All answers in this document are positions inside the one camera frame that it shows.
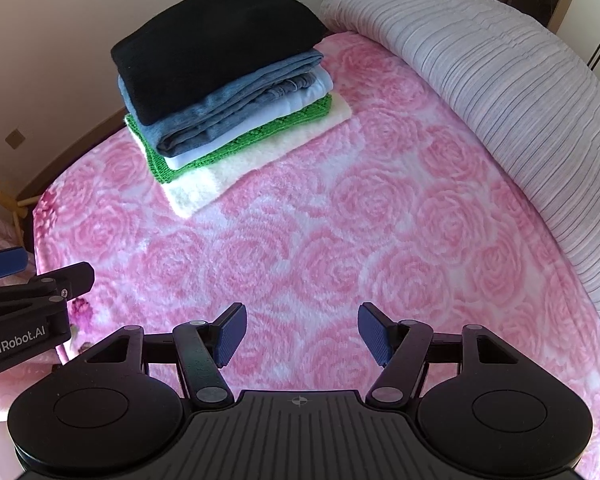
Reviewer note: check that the green knit garment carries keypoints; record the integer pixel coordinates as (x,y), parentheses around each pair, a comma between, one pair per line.
(190,157)

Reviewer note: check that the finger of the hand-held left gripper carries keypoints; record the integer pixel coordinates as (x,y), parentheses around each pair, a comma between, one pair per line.
(2,265)
(72,277)

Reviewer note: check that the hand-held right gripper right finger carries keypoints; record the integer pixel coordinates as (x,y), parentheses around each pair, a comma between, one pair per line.
(372,332)

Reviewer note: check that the wall socket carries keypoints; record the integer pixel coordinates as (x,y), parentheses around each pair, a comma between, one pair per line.
(14,138)

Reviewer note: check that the light blue garment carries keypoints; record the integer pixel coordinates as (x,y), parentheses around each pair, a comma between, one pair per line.
(270,115)

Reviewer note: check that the cream fleece garment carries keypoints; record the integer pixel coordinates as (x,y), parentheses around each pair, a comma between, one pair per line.
(220,175)

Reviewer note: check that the pink floral blanket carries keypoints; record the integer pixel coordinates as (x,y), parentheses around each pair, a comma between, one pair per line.
(355,240)

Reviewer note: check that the blue-grey jeans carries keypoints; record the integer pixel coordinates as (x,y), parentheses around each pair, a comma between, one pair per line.
(240,100)

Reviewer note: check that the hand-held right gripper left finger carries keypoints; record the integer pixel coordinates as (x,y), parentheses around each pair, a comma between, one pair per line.
(230,335)

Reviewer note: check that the black garment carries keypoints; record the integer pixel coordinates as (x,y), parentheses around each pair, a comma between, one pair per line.
(215,42)

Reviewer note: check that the wooden chair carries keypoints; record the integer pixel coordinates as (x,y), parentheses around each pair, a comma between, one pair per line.
(5,200)

